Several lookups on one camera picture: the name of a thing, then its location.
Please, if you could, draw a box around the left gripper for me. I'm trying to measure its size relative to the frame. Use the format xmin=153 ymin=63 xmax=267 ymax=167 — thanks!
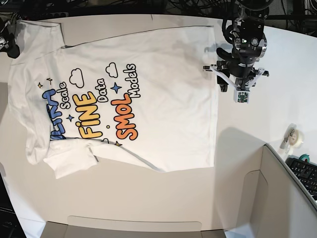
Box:
xmin=203 ymin=60 xmax=269 ymax=92

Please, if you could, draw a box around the white printed t-shirt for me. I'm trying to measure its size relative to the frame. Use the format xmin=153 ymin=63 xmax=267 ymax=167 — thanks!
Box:
xmin=8 ymin=21 xmax=218 ymax=178

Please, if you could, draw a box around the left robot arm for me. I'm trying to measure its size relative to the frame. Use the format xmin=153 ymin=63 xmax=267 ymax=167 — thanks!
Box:
xmin=204 ymin=0 xmax=272 ymax=92

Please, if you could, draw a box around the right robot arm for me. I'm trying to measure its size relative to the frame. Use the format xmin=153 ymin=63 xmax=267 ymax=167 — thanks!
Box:
xmin=0 ymin=19 xmax=20 ymax=59

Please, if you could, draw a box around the clear tape dispenser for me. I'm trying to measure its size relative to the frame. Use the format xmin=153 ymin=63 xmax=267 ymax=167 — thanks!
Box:
xmin=279 ymin=123 xmax=305 ymax=155

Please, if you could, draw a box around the green tape roll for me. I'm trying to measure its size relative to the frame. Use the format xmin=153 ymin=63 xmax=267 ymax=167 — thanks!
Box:
xmin=299 ymin=154 xmax=310 ymax=163

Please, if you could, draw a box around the grey cardboard box right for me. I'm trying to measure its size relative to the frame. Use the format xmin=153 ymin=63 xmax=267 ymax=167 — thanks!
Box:
xmin=221 ymin=143 xmax=317 ymax=238

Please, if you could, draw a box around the black computer keyboard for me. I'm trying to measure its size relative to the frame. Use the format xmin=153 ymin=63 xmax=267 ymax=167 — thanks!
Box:
xmin=286 ymin=156 xmax=317 ymax=201

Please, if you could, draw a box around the black monitor left edge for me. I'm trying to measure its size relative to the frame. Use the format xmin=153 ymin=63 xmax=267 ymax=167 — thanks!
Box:
xmin=0 ymin=177 xmax=26 ymax=238

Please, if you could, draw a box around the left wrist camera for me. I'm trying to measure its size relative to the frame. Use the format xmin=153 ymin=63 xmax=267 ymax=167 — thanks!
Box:
xmin=234 ymin=90 xmax=250 ymax=103

